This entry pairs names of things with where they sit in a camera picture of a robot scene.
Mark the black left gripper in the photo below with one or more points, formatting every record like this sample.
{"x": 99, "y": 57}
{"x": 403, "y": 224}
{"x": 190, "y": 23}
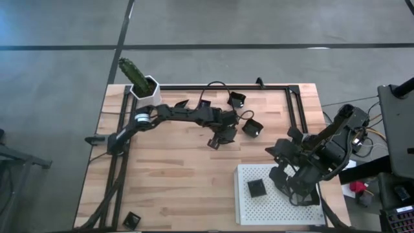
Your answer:
{"x": 229, "y": 134}

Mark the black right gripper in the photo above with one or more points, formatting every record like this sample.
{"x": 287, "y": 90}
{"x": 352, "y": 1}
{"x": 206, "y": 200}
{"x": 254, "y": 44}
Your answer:
{"x": 292, "y": 152}

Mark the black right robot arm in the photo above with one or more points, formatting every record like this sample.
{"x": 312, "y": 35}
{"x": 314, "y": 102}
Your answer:
{"x": 323, "y": 152}

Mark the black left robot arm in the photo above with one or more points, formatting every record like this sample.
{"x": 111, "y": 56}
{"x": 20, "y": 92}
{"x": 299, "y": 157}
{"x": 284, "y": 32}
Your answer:
{"x": 187, "y": 115}

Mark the small black square mini plate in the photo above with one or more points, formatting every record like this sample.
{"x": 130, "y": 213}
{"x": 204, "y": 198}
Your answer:
{"x": 204, "y": 104}

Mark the black teardrop mini plate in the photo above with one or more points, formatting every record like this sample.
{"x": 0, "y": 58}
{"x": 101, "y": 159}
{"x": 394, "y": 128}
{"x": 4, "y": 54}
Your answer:
{"x": 182, "y": 104}

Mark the white perforated metal shelf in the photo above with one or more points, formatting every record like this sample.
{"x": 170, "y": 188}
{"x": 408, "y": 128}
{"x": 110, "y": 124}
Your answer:
{"x": 275, "y": 210}

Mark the white faceted plant pot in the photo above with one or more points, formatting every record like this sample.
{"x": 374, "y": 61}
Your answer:
{"x": 155, "y": 98}

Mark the white paper sheet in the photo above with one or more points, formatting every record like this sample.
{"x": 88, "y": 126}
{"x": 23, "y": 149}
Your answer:
{"x": 347, "y": 191}

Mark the black flat bar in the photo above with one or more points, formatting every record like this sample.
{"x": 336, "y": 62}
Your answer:
{"x": 362, "y": 170}

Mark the red object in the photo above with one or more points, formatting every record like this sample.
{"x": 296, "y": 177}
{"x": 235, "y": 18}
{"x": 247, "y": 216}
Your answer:
{"x": 357, "y": 186}

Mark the green columnar cactus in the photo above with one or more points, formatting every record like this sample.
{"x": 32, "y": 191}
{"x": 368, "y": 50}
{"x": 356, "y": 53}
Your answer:
{"x": 132, "y": 72}

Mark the dark grey case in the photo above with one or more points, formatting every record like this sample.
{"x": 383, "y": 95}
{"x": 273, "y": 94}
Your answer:
{"x": 398, "y": 136}

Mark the black bag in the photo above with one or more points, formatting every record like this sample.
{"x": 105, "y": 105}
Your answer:
{"x": 393, "y": 191}

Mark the black box with coloured keys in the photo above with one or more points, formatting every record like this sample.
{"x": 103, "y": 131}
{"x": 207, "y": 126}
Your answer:
{"x": 399, "y": 220}

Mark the black pole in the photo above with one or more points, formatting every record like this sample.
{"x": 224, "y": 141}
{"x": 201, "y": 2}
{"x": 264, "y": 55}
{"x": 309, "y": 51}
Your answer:
{"x": 404, "y": 87}

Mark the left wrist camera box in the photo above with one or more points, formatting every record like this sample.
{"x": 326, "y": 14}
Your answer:
{"x": 230, "y": 117}

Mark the black aluminium table frame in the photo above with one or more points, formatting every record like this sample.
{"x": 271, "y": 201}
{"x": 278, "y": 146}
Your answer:
{"x": 226, "y": 87}

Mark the black frame clamp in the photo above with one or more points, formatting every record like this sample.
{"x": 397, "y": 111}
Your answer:
{"x": 259, "y": 83}

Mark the black frame bracket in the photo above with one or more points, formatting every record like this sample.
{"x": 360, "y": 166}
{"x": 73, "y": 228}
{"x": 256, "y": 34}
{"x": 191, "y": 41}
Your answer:
{"x": 95, "y": 139}

